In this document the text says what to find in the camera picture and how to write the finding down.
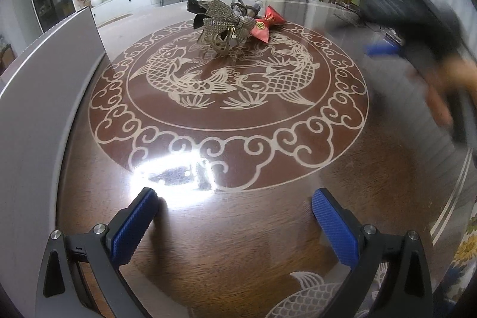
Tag brown patterned desktop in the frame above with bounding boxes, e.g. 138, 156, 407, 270
0, 0, 477, 318

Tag black hair clip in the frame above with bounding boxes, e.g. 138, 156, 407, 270
187, 0, 210, 30

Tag floral patterned cloth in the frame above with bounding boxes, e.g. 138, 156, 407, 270
445, 206, 477, 305

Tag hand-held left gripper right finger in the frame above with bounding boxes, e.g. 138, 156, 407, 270
312, 187, 435, 318

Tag white television cabinet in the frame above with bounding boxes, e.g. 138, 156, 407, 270
89, 0, 224, 30

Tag beige hair claw clip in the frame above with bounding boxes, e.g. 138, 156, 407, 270
197, 25, 248, 58

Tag person's right hand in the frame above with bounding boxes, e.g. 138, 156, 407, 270
410, 55, 477, 128

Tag brown hair claw clip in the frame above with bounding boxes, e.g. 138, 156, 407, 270
231, 0, 266, 21

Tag sequined bow hair clip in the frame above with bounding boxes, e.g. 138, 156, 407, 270
194, 0, 258, 44

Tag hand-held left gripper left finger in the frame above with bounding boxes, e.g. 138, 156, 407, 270
36, 187, 159, 318

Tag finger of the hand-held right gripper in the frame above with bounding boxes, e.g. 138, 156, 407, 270
365, 41, 402, 57

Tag red bow ornament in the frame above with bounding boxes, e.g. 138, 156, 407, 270
249, 6, 286, 44

